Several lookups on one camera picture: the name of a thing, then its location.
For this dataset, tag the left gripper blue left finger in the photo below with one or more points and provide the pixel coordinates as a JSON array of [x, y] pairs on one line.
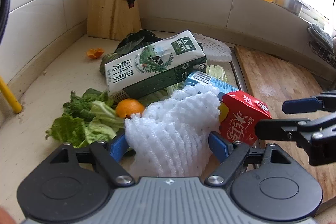
[[118, 146]]

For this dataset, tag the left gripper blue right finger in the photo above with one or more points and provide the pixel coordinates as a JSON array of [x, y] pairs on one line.
[[219, 146]]

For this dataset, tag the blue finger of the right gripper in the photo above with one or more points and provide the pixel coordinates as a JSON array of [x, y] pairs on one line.
[[306, 105], [284, 129]]

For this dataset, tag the red blue iced tea carton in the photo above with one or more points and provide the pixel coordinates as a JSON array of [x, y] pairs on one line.
[[239, 111]]

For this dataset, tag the large white foam fruit net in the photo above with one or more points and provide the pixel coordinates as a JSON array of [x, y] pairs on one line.
[[170, 137]]

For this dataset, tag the green white milk carton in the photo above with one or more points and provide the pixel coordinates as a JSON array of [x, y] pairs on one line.
[[154, 67]]

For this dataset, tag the wooden cutting board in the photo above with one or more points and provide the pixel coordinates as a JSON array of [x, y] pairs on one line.
[[275, 82]]

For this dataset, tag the large orange peel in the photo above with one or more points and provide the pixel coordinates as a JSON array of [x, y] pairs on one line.
[[127, 107]]

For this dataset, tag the green napa cabbage leaves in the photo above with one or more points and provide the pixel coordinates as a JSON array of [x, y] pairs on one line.
[[86, 119]]

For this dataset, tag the pale yellow cabbage leaf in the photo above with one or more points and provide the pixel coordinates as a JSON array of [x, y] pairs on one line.
[[216, 71]]

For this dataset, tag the small white foam net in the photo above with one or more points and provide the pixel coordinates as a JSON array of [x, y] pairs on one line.
[[214, 49]]

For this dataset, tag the small orange peel piece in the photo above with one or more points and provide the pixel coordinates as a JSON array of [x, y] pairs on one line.
[[95, 53]]

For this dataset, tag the dark green leafy vegetable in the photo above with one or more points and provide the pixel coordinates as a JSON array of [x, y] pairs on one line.
[[132, 42]]

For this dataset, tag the wooden knife block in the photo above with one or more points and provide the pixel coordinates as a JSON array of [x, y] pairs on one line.
[[112, 19]]

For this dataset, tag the wire dish rack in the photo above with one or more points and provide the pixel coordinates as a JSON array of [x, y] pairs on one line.
[[322, 44]]

